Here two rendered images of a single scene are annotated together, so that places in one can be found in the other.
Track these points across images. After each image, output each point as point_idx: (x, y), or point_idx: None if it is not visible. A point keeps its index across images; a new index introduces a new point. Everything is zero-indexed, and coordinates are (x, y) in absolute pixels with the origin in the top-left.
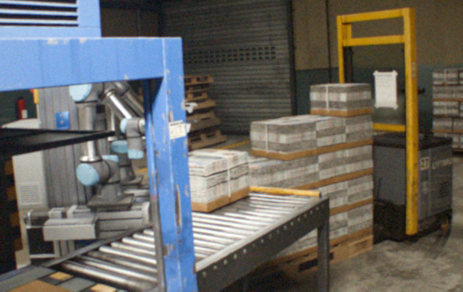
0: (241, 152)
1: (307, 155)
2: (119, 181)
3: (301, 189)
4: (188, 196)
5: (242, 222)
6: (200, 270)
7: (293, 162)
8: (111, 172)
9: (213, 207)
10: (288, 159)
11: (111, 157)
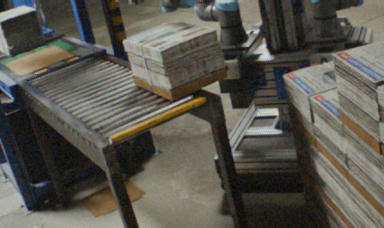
0: (159, 48)
1: (366, 140)
2: (224, 28)
3: (362, 192)
4: None
5: (90, 100)
6: (27, 91)
7: (350, 134)
8: (214, 16)
9: (138, 84)
10: (341, 120)
11: (216, 2)
